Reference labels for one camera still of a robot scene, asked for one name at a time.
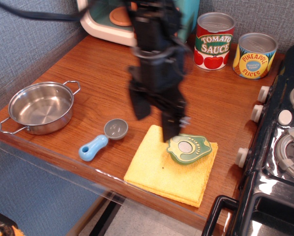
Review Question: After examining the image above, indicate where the white stove knob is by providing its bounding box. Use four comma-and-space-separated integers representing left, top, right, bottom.
250, 105, 264, 123
258, 86, 270, 103
235, 147, 249, 168

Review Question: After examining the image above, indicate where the black toy stove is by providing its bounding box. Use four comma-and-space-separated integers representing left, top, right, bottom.
202, 45, 294, 236

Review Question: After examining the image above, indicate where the blue grey toy scoop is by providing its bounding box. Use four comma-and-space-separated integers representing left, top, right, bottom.
78, 118, 128, 161

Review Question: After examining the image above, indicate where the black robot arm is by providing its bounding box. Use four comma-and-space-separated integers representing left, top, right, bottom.
124, 0, 190, 142

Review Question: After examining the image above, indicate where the green toy pepper slice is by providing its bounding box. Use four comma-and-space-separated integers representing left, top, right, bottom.
167, 134, 212, 165

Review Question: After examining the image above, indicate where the small steel pot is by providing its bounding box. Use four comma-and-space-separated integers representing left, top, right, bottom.
0, 81, 81, 135

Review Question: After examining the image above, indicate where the yellow folded cloth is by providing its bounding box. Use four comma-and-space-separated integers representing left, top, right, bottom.
124, 125, 218, 207

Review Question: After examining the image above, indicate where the teal toy microwave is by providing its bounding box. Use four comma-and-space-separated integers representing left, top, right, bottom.
81, 0, 200, 47

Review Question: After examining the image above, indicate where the tomato sauce can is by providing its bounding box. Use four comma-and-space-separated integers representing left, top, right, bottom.
194, 12, 235, 70

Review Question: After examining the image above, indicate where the pineapple slices can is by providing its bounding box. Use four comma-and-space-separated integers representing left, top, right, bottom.
233, 32, 278, 80

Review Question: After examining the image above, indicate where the orange microwave turntable plate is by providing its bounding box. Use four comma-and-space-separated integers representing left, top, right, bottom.
109, 6, 132, 27

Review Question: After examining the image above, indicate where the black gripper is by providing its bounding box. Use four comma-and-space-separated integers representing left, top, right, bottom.
128, 53, 190, 142

